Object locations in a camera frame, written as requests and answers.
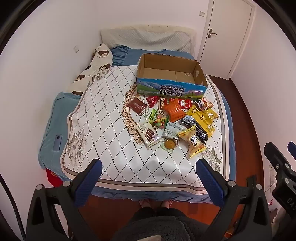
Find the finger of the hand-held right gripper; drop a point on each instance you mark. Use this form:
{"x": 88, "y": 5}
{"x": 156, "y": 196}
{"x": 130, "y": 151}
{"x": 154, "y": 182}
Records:
{"x": 293, "y": 150}
{"x": 274, "y": 155}

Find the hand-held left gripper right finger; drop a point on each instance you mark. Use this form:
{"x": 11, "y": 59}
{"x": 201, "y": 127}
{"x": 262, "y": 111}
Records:
{"x": 211, "y": 183}

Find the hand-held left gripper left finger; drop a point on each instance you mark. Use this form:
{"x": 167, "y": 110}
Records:
{"x": 89, "y": 183}

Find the printed cardboard box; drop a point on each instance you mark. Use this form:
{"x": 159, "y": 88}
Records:
{"x": 171, "y": 89}

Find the red cloth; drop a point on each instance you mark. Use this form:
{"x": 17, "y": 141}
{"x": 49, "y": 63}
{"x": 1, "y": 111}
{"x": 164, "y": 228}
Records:
{"x": 53, "y": 178}

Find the yellow cartoon snack packet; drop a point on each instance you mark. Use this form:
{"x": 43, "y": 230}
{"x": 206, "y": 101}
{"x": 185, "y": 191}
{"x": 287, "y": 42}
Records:
{"x": 193, "y": 141}

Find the person's right foot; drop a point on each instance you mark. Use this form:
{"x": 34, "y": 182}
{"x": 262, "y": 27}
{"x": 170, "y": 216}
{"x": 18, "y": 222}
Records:
{"x": 167, "y": 204}

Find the person's foot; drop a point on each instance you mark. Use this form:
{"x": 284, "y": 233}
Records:
{"x": 144, "y": 204}
{"x": 167, "y": 204}

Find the large yellow snack packet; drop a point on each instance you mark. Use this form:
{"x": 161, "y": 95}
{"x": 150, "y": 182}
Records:
{"x": 205, "y": 126}

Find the black snack packet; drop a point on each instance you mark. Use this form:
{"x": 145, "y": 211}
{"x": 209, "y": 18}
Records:
{"x": 193, "y": 128}

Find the clear packet with yellow pastry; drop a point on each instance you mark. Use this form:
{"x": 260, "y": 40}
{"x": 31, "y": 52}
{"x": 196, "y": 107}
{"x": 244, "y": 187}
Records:
{"x": 168, "y": 144}

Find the person's left foot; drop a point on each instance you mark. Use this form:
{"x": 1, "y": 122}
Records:
{"x": 144, "y": 204}

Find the white and green snack packet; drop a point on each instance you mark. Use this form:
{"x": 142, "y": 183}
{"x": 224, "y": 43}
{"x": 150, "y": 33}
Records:
{"x": 171, "y": 131}

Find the yellow packet with black label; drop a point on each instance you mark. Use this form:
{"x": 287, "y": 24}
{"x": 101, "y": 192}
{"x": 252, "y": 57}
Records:
{"x": 194, "y": 111}

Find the white biscuit packet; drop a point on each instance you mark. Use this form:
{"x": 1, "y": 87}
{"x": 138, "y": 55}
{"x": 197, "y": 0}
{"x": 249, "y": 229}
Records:
{"x": 148, "y": 134}

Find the panda print snack packet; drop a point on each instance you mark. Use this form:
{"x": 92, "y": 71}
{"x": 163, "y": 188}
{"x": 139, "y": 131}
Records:
{"x": 205, "y": 103}

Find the orange snack packet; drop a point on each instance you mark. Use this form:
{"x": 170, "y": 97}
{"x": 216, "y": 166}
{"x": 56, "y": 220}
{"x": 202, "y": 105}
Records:
{"x": 174, "y": 111}

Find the colourful candy bag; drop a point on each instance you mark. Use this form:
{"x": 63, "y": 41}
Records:
{"x": 158, "y": 120}

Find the brown snack packet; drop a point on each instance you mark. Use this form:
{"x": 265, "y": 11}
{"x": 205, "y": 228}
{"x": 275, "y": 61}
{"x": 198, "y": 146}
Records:
{"x": 137, "y": 105}

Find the small red snack packet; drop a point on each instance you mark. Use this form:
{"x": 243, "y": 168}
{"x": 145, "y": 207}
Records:
{"x": 152, "y": 100}

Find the bear print pillow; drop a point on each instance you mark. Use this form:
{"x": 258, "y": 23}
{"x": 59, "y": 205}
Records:
{"x": 99, "y": 58}

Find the white door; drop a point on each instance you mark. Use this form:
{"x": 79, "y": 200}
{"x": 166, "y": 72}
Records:
{"x": 229, "y": 34}

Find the blue ruffled pillow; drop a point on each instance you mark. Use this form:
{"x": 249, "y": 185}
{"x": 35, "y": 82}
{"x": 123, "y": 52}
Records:
{"x": 123, "y": 56}

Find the white wall socket with plug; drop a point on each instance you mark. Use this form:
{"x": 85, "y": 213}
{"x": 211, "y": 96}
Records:
{"x": 272, "y": 173}

